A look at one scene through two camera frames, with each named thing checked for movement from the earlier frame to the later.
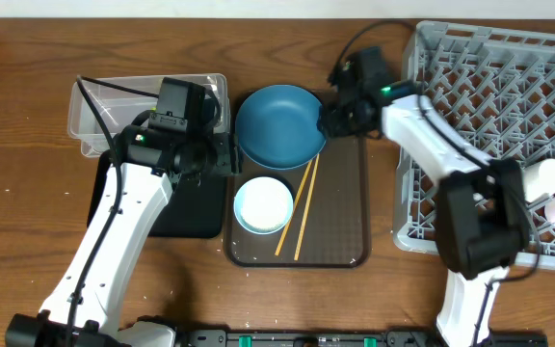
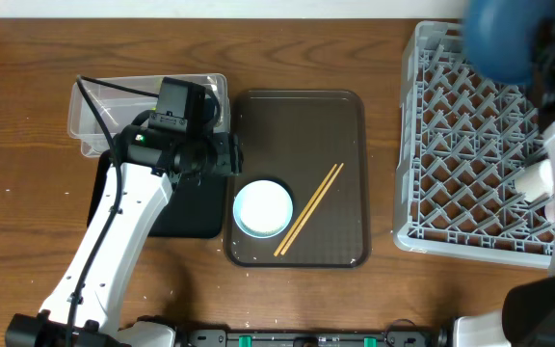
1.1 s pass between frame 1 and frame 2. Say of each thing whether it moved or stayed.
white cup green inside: stayed
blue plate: moved
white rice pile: stayed
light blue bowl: stayed
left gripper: stayed
